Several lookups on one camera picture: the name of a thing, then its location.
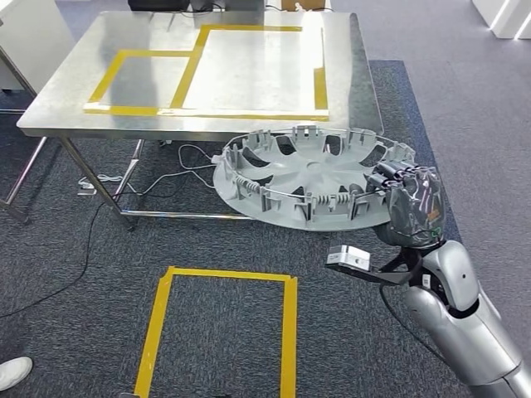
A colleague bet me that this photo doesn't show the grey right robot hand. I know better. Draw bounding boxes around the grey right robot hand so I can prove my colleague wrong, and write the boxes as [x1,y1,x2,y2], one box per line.
[364,160,446,250]

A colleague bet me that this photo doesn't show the grey plastic hubcap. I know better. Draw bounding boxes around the grey plastic hubcap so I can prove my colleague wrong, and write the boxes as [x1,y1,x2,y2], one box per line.
[212,124,417,232]

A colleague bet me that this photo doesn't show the steel workbench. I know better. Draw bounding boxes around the steel workbench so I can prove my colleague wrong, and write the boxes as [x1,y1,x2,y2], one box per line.
[0,11,384,229]

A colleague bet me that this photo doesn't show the white cabinet with light strips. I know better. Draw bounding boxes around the white cabinet with light strips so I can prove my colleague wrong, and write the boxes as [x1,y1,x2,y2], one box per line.
[471,0,531,41]

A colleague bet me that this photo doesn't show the white power strip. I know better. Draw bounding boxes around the white power strip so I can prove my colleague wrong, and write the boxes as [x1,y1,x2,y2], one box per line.
[77,175,99,197]

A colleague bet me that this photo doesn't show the plain white cabinet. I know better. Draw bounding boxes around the plain white cabinet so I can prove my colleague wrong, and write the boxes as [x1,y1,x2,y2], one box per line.
[0,0,76,95]

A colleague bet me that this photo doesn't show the person's foot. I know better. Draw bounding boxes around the person's foot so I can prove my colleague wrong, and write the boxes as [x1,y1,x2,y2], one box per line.
[0,357,34,393]

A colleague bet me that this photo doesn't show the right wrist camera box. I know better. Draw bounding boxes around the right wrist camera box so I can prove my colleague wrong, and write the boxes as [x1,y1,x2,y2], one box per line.
[324,245,424,287]

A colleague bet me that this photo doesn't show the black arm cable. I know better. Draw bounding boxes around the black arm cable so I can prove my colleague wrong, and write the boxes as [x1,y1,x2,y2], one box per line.
[378,283,446,364]

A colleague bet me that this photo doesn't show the white power cable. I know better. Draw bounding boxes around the white power cable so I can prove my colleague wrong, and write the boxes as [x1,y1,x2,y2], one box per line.
[93,143,227,197]

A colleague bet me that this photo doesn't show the black floor cable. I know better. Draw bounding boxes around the black floor cable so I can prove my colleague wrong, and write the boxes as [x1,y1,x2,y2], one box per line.
[0,187,196,321]

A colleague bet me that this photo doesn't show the black metal frame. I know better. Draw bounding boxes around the black metal frame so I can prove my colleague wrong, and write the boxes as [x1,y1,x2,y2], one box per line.
[0,46,39,114]

